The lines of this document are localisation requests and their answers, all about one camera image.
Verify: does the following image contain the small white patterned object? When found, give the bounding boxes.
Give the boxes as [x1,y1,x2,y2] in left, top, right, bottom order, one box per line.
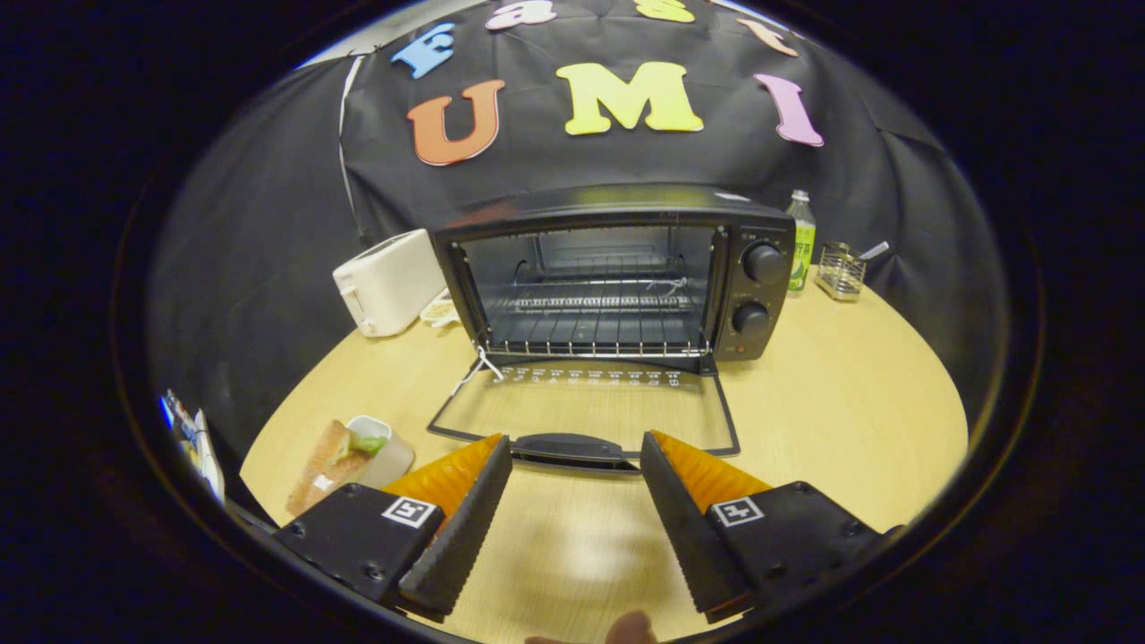
[420,288,459,327]

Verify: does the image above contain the white square dish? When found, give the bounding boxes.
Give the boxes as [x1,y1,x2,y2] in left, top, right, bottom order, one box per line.
[344,415,417,491]

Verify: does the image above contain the black toaster oven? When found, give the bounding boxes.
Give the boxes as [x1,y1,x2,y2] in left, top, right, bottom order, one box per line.
[427,183,797,473]

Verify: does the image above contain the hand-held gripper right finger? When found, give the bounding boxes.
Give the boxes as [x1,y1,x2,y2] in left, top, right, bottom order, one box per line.
[640,430,904,625]

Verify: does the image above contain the white string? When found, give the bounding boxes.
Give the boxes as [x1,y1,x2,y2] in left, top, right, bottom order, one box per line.
[447,344,506,403]

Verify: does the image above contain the black backdrop cloth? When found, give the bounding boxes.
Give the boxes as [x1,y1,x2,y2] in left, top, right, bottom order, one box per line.
[148,0,1012,466]

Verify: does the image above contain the clear bottle with green label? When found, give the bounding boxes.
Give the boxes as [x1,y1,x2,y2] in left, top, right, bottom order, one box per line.
[785,190,817,292]

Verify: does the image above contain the sandwich with lettuce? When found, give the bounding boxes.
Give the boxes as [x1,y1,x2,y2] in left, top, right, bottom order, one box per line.
[286,419,392,518]

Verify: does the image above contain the wire mesh utensil holder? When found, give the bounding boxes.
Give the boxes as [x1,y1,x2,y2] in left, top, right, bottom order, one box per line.
[815,241,867,301]

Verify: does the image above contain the white pop-up toaster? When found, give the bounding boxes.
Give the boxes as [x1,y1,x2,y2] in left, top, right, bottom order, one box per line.
[333,228,446,338]

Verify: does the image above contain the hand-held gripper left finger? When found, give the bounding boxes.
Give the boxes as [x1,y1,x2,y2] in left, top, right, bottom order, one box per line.
[273,434,513,624]

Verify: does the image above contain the blue and white papers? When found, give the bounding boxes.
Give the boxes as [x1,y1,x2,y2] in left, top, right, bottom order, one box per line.
[159,389,226,504]

